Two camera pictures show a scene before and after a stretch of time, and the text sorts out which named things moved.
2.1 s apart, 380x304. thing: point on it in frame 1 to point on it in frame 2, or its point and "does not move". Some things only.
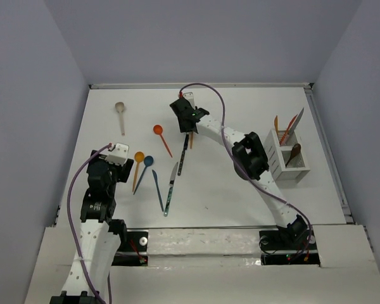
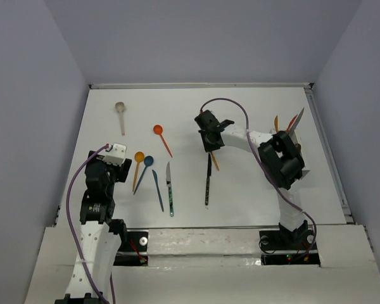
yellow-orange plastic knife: x=191 y=138 to x=215 y=160
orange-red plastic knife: x=288 y=127 does not move
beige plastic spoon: x=120 y=107 does not move
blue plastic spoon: x=148 y=160 does not move
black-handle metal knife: x=183 y=155 to x=208 y=175
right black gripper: x=183 y=129 to x=208 y=146
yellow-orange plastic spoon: x=139 y=157 does not move
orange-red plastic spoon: x=158 y=129 does not move
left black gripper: x=122 y=171 does not move
